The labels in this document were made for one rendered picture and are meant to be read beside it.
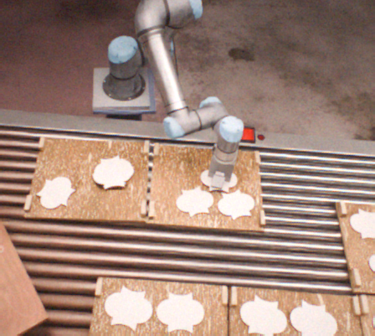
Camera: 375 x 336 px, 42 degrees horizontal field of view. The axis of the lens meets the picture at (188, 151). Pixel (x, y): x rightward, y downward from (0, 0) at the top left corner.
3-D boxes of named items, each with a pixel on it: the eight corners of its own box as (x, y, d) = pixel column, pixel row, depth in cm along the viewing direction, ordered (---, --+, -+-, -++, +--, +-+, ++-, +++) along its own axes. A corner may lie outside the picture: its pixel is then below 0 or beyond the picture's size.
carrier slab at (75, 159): (43, 139, 186) (42, 136, 185) (149, 145, 189) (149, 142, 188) (24, 219, 164) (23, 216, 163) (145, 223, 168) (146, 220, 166)
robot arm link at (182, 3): (129, 45, 208) (156, -17, 156) (161, 37, 212) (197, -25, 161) (138, 71, 207) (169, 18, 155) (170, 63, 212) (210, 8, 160)
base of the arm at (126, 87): (106, 74, 216) (105, 56, 208) (140, 73, 218) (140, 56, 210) (106, 98, 207) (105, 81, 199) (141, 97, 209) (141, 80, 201)
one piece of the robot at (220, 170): (207, 163, 160) (201, 190, 173) (233, 170, 159) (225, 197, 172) (215, 137, 167) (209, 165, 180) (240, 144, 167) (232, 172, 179)
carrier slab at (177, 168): (154, 147, 189) (154, 144, 188) (257, 155, 192) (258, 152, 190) (147, 224, 167) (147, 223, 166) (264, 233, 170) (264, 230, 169)
